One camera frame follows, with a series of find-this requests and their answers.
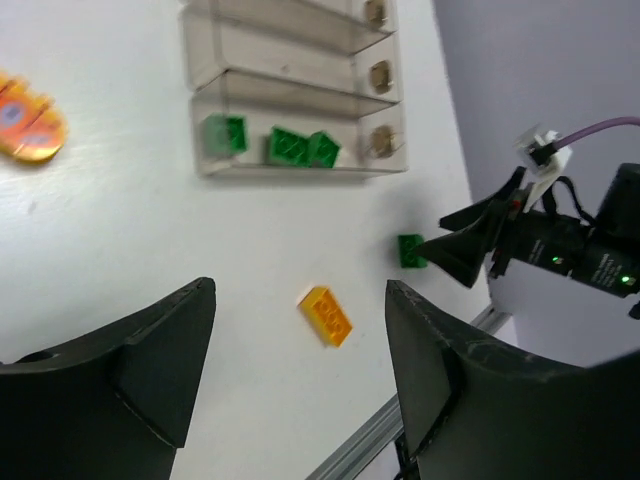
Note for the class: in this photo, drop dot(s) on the small green lego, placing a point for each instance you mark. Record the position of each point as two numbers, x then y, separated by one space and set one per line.
224 135

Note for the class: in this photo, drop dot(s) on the aluminium table rail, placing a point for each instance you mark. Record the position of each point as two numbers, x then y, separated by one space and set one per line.
375 451

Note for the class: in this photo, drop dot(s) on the orange rounded lego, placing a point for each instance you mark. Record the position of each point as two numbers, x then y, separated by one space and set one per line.
33 129

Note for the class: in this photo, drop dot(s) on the clear tiered container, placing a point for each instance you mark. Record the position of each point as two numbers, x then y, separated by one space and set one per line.
306 66

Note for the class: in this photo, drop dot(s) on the yellow rectangular lego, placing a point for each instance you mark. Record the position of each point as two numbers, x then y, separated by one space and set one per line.
322 310

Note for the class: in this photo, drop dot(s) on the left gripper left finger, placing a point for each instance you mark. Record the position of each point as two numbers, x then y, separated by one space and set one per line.
115 403

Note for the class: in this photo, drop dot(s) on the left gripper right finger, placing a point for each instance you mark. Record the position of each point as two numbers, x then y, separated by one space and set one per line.
475 407

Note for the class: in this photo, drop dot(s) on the green rounded lego right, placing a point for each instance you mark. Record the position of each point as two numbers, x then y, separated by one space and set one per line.
408 258

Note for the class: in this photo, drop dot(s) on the green square lego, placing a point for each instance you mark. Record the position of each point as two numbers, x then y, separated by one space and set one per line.
287 148

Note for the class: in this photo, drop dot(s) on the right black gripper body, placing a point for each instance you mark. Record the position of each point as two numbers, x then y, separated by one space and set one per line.
600 251

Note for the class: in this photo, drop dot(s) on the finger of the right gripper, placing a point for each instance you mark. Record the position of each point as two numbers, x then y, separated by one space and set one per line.
457 221
461 254

